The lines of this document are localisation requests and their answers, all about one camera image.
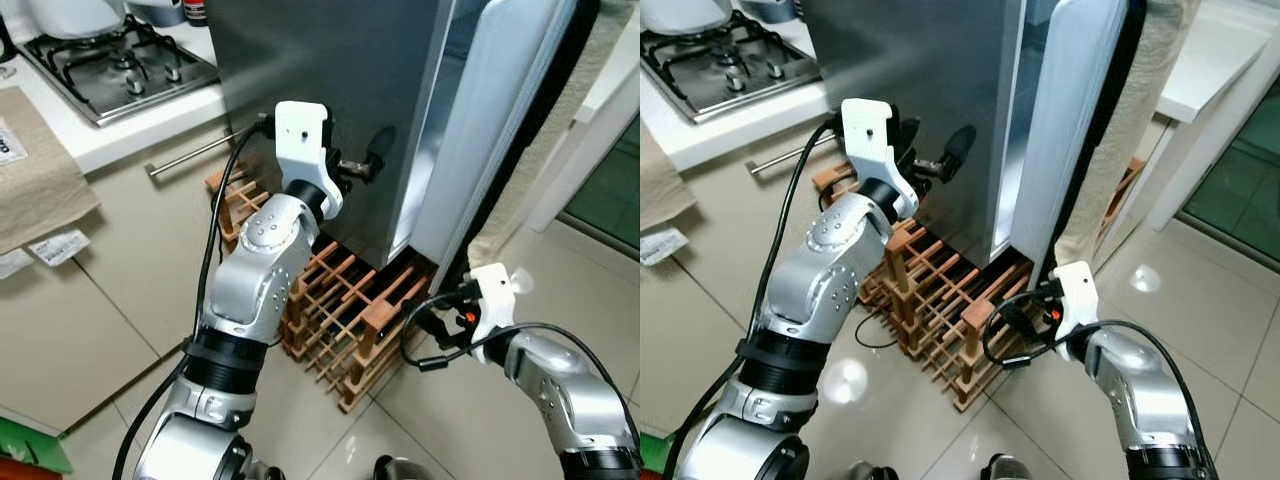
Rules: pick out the fridge door white liner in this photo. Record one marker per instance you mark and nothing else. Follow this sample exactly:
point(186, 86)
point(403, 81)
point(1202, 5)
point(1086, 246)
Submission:
point(1070, 120)
point(480, 130)

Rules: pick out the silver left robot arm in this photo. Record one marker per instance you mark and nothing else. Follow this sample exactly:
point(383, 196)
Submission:
point(830, 280)
point(255, 280)

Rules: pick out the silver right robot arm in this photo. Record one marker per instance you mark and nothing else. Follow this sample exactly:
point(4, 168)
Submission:
point(1130, 390)
point(560, 390)

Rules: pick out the grey mini fridge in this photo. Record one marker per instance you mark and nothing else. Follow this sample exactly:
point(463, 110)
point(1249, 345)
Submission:
point(320, 90)
point(920, 70)

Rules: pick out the wooden slatted rack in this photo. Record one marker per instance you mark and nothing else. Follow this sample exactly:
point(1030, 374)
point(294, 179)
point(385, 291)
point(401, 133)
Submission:
point(340, 320)
point(940, 290)

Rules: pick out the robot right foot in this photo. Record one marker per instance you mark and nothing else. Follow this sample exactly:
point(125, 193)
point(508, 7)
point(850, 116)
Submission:
point(1000, 468)
point(395, 468)

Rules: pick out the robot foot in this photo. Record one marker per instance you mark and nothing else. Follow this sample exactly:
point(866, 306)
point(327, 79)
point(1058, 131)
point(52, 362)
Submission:
point(1000, 468)
point(262, 471)
point(395, 468)
point(860, 471)

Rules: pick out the dark bottle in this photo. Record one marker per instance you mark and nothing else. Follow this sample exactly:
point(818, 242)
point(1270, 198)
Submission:
point(195, 10)

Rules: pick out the steel gas hob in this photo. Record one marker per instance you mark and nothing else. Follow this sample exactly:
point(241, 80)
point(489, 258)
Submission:
point(720, 65)
point(110, 70)

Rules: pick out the grey-blue cup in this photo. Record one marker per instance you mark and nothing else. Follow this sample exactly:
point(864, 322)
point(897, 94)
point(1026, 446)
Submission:
point(158, 8)

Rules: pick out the white paper tag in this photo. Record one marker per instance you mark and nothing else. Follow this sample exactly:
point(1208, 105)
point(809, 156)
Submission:
point(662, 245)
point(10, 262)
point(58, 247)

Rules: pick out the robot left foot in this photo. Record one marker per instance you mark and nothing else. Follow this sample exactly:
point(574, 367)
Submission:
point(860, 471)
point(262, 471)

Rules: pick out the green box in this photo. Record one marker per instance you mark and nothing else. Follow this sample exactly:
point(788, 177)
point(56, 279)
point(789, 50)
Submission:
point(30, 445)
point(650, 452)

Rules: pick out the beige towel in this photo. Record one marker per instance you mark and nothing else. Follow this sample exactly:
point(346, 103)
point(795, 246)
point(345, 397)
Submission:
point(35, 170)
point(655, 185)

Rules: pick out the beige kitchen cabinet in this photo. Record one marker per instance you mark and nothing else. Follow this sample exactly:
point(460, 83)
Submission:
point(700, 330)
point(130, 270)

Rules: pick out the white kettle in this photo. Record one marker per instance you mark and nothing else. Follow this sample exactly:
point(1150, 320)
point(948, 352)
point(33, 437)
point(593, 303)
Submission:
point(75, 15)
point(685, 12)

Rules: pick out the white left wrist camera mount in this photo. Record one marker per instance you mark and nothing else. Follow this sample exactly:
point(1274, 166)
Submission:
point(870, 140)
point(300, 145)

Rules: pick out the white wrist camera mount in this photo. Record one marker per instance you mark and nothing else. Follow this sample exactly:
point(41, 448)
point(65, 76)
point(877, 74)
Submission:
point(492, 295)
point(1075, 295)
point(870, 140)
point(300, 145)

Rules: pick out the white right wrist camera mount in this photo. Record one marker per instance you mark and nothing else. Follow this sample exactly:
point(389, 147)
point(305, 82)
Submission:
point(492, 295)
point(1075, 295)

